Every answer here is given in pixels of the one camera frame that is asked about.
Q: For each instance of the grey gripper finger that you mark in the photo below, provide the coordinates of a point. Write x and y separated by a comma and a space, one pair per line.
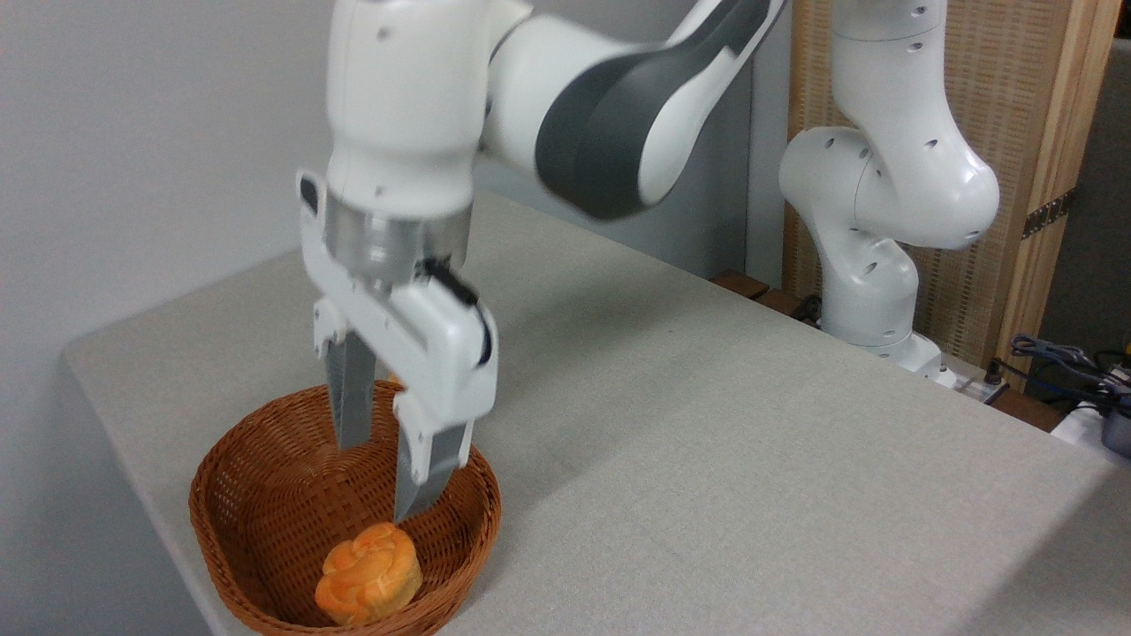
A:
353, 397
428, 468

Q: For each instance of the round orange bread bun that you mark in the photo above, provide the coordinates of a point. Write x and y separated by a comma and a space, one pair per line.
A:
369, 574

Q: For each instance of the blue grey device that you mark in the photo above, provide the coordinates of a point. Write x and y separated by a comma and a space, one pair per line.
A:
1118, 431

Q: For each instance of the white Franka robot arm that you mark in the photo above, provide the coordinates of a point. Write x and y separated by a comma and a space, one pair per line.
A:
406, 106

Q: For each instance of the dark metal hinge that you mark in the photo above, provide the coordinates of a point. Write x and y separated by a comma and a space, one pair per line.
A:
1049, 213

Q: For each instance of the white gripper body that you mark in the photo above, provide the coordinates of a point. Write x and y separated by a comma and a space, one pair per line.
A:
433, 344

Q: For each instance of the white box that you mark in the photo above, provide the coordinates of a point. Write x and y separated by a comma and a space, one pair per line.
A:
1076, 428

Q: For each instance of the brown woven wicker basket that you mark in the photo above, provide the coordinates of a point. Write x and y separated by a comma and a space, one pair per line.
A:
265, 503

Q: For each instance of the black plug connector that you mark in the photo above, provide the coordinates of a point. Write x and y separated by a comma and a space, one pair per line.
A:
995, 373

